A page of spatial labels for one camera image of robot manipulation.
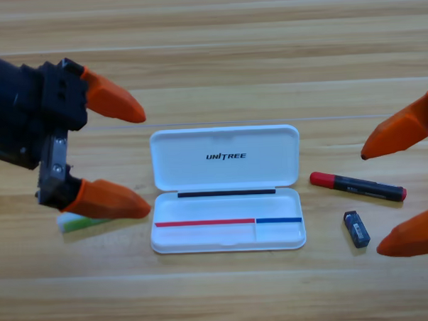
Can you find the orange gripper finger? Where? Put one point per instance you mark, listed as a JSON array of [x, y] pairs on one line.
[[416, 237]]

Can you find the small black eraser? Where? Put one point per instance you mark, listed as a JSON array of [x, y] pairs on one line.
[[357, 230]]

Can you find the red and black marker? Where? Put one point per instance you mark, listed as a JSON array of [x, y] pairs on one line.
[[357, 186]]

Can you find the green and white highlighter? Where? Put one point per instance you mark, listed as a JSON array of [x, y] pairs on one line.
[[74, 223]]

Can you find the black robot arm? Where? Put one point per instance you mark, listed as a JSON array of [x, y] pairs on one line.
[[1, 98]]

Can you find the white Unitree pencil case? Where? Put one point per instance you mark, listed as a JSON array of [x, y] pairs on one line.
[[226, 206]]

